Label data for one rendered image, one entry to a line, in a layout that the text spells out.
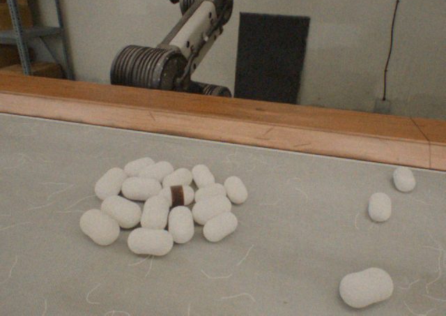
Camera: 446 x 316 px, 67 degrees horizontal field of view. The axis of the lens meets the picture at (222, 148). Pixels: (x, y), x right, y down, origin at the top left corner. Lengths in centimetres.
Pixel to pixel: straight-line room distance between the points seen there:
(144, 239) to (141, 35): 241
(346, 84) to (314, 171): 198
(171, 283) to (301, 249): 10
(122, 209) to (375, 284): 19
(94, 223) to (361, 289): 19
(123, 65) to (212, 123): 33
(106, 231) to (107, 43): 255
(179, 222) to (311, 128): 24
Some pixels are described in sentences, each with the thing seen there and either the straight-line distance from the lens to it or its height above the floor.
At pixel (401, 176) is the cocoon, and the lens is 38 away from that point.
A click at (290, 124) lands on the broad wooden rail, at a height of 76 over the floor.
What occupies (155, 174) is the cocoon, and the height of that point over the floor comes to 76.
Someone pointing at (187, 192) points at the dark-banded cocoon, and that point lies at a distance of 30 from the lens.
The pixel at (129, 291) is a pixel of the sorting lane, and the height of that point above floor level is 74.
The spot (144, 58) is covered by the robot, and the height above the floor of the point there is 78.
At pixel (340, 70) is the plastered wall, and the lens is 233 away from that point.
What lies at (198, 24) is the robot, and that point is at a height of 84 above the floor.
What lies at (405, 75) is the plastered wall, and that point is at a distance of 239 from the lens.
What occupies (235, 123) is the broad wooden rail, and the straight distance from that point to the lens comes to 44.
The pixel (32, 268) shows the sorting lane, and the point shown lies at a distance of 28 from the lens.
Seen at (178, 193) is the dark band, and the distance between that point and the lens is 30.
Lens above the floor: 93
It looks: 27 degrees down
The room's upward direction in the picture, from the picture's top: 3 degrees clockwise
